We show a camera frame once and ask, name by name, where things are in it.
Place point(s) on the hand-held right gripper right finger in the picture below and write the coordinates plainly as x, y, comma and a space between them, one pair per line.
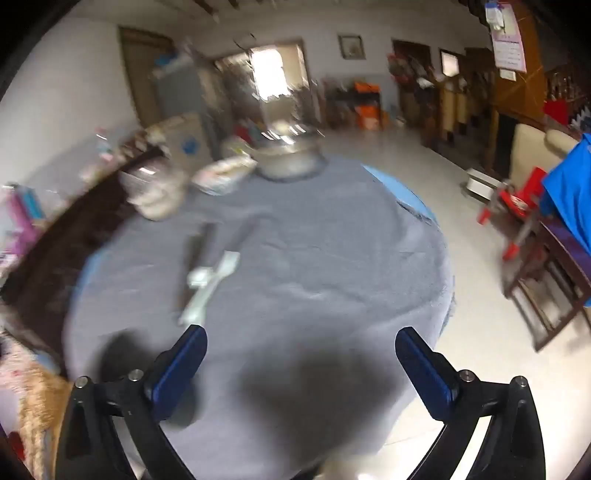
422, 374

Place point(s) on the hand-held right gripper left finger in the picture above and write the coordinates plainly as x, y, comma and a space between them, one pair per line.
178, 374

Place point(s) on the white plastic spoon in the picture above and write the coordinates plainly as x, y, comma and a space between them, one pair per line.
217, 281
201, 278

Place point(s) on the dark wooden chopstick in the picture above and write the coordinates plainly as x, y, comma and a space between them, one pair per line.
198, 251

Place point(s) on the dark wooden chair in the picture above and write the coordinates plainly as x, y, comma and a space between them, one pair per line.
540, 286

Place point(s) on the grey tablecloth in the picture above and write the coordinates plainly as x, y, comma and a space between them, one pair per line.
314, 258

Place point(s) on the floral printed sheet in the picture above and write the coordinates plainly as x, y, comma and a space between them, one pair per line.
16, 369

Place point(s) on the white bowl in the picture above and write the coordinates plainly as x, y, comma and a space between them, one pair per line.
159, 201

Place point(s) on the carved wooden sideboard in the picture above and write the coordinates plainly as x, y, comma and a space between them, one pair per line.
69, 230

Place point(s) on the white step stool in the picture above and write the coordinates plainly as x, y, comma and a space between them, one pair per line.
480, 184

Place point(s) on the red plastic child chair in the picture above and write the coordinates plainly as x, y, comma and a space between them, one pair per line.
519, 196

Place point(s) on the patterned bowl with food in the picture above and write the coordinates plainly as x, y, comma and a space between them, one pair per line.
221, 175

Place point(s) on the blue cloth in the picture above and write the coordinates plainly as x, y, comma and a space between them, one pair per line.
570, 198

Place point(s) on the metal pot with lid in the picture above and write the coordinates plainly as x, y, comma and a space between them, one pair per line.
288, 157

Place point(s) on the beige armchair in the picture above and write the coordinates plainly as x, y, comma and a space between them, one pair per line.
531, 147

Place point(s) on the orange box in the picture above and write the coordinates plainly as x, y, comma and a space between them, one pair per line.
367, 86
368, 117

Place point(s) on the grey refrigerator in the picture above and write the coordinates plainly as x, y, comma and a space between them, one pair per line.
182, 92

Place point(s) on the brown curtained door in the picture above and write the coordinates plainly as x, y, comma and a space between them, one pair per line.
141, 74

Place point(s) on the framed flower picture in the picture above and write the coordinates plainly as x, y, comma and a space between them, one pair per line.
352, 47

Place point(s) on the pink wall calendar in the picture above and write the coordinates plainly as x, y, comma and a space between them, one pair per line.
508, 41

